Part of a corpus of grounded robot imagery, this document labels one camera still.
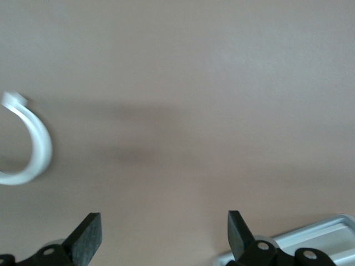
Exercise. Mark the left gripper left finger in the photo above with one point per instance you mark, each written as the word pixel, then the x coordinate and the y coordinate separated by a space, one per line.
pixel 86 243

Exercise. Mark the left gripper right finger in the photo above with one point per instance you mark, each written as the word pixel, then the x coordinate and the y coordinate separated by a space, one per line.
pixel 238 238

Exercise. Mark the white plastic drawer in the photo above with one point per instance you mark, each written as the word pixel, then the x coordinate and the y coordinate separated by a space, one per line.
pixel 319 232

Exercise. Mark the white curved plastic bracket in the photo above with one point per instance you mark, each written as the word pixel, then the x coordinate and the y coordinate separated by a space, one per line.
pixel 41 144

